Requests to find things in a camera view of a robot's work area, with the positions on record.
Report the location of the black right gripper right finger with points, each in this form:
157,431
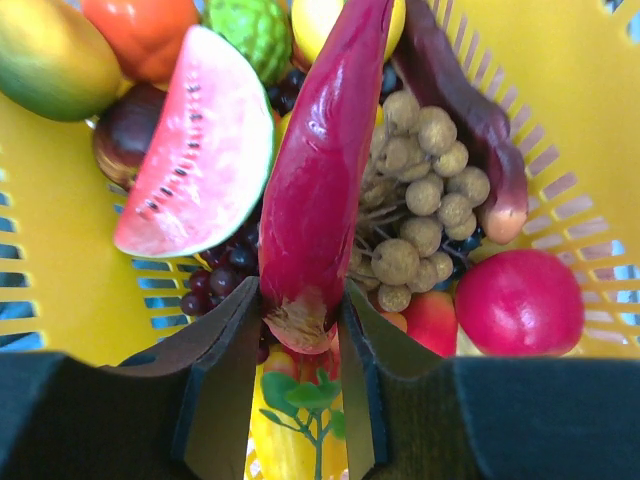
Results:
531,418

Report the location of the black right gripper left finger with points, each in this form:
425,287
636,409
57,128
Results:
177,410

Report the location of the red chili pepper toy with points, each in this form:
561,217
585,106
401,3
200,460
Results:
311,201

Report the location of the yellow bell pepper toy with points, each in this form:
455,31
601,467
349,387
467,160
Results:
297,428

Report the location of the red apple toy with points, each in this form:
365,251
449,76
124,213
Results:
522,302

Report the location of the watermelon slice toy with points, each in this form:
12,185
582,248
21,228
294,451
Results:
210,156

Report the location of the dark brown onion toy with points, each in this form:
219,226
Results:
124,131

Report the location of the dark red sweet potato toy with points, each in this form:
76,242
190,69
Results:
429,68

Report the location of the yellow plastic basket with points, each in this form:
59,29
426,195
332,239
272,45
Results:
566,73

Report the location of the green yellow mango toy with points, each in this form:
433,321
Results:
54,62

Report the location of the orange peach toy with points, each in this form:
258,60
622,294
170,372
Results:
145,35

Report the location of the green custard apple toy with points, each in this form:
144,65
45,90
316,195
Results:
258,29

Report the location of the yellow lemon toy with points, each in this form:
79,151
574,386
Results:
312,21

